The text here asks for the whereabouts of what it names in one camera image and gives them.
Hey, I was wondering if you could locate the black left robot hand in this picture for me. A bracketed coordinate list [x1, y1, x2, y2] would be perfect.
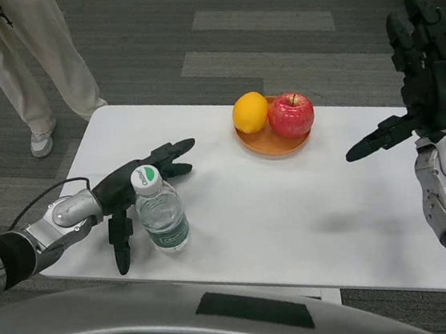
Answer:
[86, 137, 210, 279]

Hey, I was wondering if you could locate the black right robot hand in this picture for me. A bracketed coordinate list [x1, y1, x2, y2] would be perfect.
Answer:
[327, 0, 446, 164]

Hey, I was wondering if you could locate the clear water bottle green label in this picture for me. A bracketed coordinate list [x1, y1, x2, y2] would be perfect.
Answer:
[129, 159, 194, 258]

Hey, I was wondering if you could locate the silver robot chest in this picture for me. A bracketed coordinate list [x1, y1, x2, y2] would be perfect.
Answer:
[0, 248, 446, 334]

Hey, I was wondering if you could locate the yellow lemon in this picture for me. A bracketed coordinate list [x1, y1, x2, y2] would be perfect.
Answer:
[230, 90, 272, 136]

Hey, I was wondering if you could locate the red apple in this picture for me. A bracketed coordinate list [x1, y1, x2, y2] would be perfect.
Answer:
[266, 89, 318, 141]

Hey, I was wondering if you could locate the person in cream trousers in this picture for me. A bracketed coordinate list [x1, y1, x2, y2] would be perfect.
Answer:
[0, 0, 114, 163]

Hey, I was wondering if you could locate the orange round plate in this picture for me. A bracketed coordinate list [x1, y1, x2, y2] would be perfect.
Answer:
[231, 91, 316, 165]

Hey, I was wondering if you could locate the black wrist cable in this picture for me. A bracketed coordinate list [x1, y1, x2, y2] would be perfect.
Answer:
[3, 176, 95, 232]

